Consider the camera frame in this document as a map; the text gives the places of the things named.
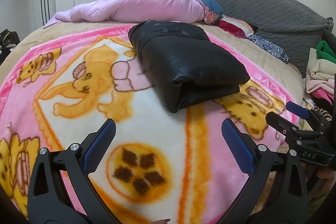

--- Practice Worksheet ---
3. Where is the pile of folded clothes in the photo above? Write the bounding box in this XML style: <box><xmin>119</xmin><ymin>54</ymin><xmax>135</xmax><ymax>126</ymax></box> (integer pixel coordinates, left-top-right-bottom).
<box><xmin>302</xmin><ymin>40</ymin><xmax>336</xmax><ymax>130</ymax></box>

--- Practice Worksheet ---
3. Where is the blue patterned cloth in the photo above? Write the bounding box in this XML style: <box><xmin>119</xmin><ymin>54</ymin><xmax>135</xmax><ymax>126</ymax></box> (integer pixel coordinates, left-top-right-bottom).
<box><xmin>248</xmin><ymin>34</ymin><xmax>289</xmax><ymax>64</ymax></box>

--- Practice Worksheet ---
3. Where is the pink printed blanket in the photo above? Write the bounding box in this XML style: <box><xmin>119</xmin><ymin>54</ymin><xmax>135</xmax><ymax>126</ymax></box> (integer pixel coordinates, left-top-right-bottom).
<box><xmin>0</xmin><ymin>26</ymin><xmax>301</xmax><ymax>224</ymax></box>

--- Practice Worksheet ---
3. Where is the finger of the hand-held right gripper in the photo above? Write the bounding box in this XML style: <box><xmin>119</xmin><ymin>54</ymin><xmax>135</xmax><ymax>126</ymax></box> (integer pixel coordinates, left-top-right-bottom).
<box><xmin>266</xmin><ymin>111</ymin><xmax>305</xmax><ymax>135</ymax></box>
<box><xmin>286</xmin><ymin>101</ymin><xmax>311</xmax><ymax>119</ymax></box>

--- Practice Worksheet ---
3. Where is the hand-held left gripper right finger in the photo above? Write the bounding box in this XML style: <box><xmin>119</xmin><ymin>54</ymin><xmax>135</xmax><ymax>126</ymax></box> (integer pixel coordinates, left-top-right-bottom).
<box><xmin>218</xmin><ymin>118</ymin><xmax>308</xmax><ymax>224</ymax></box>

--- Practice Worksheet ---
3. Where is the black leather jacket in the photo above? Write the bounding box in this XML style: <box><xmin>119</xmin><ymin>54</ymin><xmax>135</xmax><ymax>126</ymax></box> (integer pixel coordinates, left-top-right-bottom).
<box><xmin>128</xmin><ymin>20</ymin><xmax>251</xmax><ymax>113</ymax></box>

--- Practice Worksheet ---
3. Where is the pink quilt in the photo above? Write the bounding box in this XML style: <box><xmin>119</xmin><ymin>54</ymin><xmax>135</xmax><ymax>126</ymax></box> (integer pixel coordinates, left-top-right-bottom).
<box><xmin>43</xmin><ymin>0</ymin><xmax>206</xmax><ymax>28</ymax></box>

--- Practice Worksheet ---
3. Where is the grey quilted headboard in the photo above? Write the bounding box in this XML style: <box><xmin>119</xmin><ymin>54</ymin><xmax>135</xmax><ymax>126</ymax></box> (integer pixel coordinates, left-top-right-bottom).
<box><xmin>196</xmin><ymin>0</ymin><xmax>334</xmax><ymax>79</ymax></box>

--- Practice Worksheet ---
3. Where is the red patterned pillow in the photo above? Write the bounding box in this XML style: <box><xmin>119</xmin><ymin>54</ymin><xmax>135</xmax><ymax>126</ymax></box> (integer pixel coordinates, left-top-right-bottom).
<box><xmin>216</xmin><ymin>17</ymin><xmax>258</xmax><ymax>39</ymax></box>

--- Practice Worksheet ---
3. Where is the tan bed cover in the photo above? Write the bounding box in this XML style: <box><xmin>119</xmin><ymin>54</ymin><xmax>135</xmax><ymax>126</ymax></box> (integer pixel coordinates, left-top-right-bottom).
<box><xmin>0</xmin><ymin>18</ymin><xmax>306</xmax><ymax>98</ymax></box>

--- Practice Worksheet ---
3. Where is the teal floral pillow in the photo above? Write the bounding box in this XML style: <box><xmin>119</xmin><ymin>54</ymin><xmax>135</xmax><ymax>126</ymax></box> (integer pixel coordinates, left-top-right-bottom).
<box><xmin>196</xmin><ymin>0</ymin><xmax>223</xmax><ymax>24</ymax></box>

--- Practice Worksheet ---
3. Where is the dark brown bag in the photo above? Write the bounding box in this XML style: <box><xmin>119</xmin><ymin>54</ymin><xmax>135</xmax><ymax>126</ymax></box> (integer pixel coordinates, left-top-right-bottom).
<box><xmin>0</xmin><ymin>28</ymin><xmax>21</xmax><ymax>52</ymax></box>

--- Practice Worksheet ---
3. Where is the person's right hand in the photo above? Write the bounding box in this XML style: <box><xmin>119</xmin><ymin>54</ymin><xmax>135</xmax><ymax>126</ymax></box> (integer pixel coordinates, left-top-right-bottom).
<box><xmin>316</xmin><ymin>170</ymin><xmax>336</xmax><ymax>180</ymax></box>

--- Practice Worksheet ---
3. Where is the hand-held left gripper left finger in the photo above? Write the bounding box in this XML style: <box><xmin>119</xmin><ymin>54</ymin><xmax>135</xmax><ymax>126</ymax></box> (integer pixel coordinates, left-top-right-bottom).
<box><xmin>28</xmin><ymin>118</ymin><xmax>117</xmax><ymax>224</ymax></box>

